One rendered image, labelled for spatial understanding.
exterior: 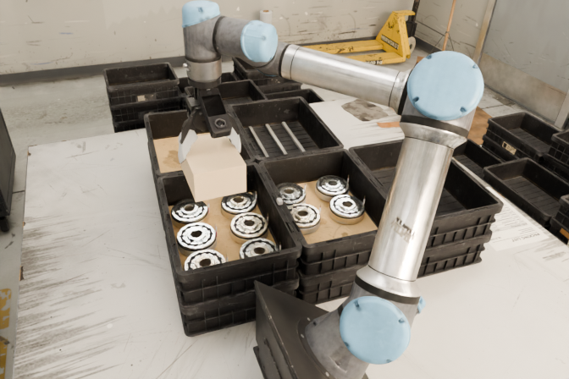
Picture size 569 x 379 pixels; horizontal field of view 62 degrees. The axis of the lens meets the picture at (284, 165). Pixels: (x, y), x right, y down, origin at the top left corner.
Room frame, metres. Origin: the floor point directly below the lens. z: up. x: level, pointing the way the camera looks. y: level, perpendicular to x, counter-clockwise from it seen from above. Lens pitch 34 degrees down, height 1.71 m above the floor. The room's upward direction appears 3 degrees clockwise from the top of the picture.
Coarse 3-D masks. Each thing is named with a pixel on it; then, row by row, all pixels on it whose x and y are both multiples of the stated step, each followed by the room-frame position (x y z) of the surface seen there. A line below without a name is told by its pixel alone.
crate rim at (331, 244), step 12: (300, 156) 1.24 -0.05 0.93; (312, 156) 1.24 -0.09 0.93; (348, 156) 1.25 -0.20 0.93; (264, 168) 1.16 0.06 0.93; (360, 168) 1.18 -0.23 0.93; (372, 180) 1.12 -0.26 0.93; (276, 192) 1.04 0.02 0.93; (288, 216) 0.94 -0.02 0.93; (300, 240) 0.85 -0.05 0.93; (336, 240) 0.86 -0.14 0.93; (348, 240) 0.86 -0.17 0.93; (360, 240) 0.87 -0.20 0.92; (372, 240) 0.89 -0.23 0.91; (312, 252) 0.83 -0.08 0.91
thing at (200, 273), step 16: (176, 176) 1.09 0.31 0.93; (160, 192) 1.02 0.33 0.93; (272, 192) 1.04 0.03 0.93; (288, 224) 0.91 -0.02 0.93; (176, 256) 0.79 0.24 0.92; (256, 256) 0.79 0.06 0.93; (272, 256) 0.79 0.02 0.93; (288, 256) 0.81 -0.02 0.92; (176, 272) 0.73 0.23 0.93; (192, 272) 0.73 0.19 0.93; (208, 272) 0.74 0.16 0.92; (224, 272) 0.75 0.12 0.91
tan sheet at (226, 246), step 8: (248, 192) 1.17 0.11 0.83; (208, 200) 1.12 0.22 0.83; (216, 200) 1.12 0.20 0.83; (168, 208) 1.07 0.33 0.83; (216, 208) 1.08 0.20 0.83; (208, 216) 1.04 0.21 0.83; (216, 216) 1.05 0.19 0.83; (208, 224) 1.01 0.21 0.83; (216, 224) 1.01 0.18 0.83; (224, 224) 1.01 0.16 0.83; (176, 232) 0.97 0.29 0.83; (224, 232) 0.98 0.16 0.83; (176, 240) 0.94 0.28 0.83; (224, 240) 0.94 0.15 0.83; (232, 240) 0.95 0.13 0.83; (272, 240) 0.95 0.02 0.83; (216, 248) 0.91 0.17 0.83; (224, 248) 0.92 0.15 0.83; (232, 248) 0.92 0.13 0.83; (184, 256) 0.88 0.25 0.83; (224, 256) 0.88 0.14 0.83; (232, 256) 0.89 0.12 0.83; (184, 264) 0.85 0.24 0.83
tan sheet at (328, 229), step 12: (312, 192) 1.18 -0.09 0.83; (312, 204) 1.12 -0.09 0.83; (324, 204) 1.13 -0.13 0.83; (324, 216) 1.07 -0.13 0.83; (324, 228) 1.01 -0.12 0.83; (336, 228) 1.02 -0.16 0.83; (348, 228) 1.02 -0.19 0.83; (360, 228) 1.02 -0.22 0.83; (372, 228) 1.02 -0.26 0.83; (312, 240) 0.96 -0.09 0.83; (324, 240) 0.96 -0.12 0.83
